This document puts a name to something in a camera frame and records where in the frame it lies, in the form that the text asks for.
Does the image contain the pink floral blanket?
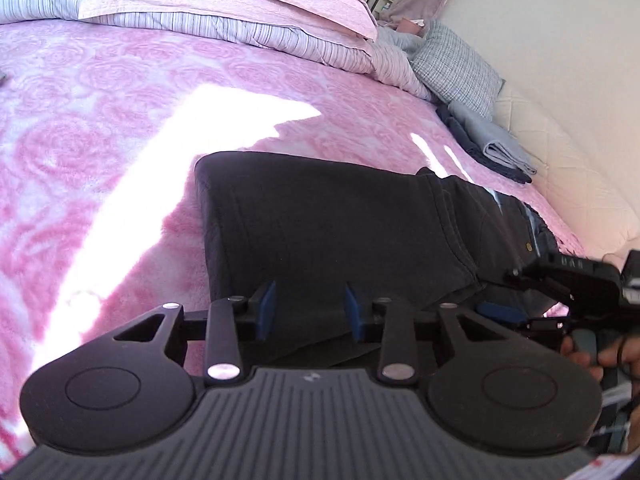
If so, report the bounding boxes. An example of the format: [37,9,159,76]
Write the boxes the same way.
[0,20,586,456]

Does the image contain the person's right hand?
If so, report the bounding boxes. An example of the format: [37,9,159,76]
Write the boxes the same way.
[560,335,640,386]

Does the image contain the grey checked pillow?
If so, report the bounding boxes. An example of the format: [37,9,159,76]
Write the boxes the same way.
[410,20,506,121]

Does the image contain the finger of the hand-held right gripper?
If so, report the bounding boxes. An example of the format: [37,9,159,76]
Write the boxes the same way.
[475,301,576,333]
[505,262,576,311]

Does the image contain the white quilted headboard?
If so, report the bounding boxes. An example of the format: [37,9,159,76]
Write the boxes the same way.
[492,80,640,256]

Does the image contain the light blue folded cloth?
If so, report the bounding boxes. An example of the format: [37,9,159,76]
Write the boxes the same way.
[450,102,538,176]

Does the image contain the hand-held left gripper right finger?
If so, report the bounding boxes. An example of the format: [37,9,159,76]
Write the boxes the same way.
[344,282,516,386]

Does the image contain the dark navy folded cloth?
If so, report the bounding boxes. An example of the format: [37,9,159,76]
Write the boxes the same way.
[436,104,533,185]

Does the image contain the black pants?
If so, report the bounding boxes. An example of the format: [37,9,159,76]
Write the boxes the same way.
[194,151,576,366]

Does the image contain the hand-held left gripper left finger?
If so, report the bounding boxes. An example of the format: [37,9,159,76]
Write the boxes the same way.
[112,280,277,387]

